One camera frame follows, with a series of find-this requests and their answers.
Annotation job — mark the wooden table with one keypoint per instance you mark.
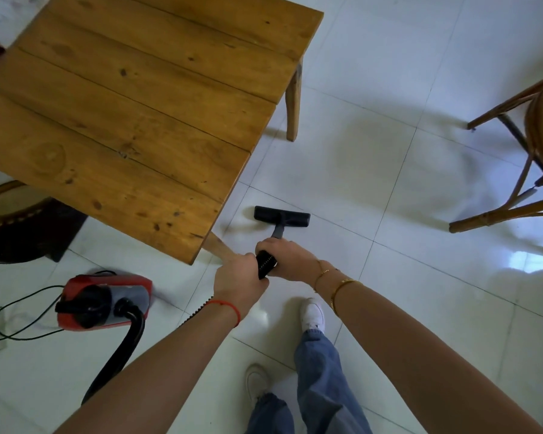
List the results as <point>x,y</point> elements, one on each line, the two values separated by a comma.
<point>131,108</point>

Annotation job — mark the person's right forearm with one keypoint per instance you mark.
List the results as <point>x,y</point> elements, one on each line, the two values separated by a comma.
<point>416,357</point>

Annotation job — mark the person's right fingers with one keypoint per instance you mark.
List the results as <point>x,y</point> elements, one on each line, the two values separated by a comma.
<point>264,246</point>

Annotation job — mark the person's left hand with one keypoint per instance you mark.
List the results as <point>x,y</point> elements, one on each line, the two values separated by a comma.
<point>237,280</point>

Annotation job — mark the person's left forearm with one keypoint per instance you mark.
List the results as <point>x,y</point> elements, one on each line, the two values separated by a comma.
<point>163,375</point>

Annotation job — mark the dark round stool beige top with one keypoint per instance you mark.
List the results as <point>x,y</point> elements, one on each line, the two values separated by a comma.
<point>18,221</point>

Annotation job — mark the person's left fingers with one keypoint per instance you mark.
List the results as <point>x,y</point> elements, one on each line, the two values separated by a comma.
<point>259,273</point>

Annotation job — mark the rattan chair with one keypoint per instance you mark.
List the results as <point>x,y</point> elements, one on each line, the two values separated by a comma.
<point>540,126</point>

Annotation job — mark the person's right hand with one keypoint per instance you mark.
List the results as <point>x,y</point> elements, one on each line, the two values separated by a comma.
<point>294,262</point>

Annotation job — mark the blue jeans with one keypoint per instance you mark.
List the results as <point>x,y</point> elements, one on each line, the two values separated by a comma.
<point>321,379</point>

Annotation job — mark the white shoe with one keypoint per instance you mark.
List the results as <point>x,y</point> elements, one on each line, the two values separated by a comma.
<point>312,316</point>
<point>257,381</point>

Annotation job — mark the black vacuum wand with nozzle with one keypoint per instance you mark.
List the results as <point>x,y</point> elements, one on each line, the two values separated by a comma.
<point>281,216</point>

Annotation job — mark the red and grey vacuum cleaner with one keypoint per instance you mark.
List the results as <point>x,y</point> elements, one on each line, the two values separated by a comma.
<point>90,305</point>

